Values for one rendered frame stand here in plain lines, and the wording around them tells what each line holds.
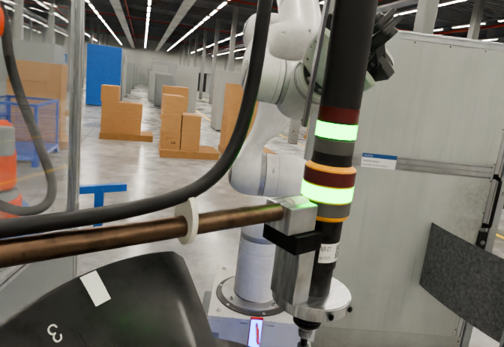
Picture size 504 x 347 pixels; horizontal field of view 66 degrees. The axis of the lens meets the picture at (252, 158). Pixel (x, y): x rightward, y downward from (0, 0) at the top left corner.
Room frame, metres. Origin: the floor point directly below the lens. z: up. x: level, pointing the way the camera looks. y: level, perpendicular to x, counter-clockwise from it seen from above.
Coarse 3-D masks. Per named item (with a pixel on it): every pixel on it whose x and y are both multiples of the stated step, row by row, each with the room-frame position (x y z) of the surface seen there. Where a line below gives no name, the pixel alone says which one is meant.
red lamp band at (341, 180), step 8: (304, 168) 0.32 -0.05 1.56; (304, 176) 0.32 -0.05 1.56; (312, 176) 0.31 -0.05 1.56; (320, 176) 0.30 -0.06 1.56; (328, 176) 0.30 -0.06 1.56; (336, 176) 0.30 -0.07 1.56; (344, 176) 0.30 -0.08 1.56; (352, 176) 0.31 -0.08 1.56; (320, 184) 0.30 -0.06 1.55; (328, 184) 0.30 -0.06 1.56; (336, 184) 0.30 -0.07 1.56; (344, 184) 0.30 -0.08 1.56; (352, 184) 0.31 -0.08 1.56
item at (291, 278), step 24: (288, 216) 0.28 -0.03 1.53; (312, 216) 0.29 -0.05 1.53; (288, 240) 0.28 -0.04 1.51; (312, 240) 0.29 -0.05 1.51; (288, 264) 0.30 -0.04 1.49; (312, 264) 0.30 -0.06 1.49; (288, 288) 0.29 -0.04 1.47; (336, 288) 0.33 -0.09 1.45; (288, 312) 0.29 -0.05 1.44; (312, 312) 0.29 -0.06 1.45; (336, 312) 0.29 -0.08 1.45
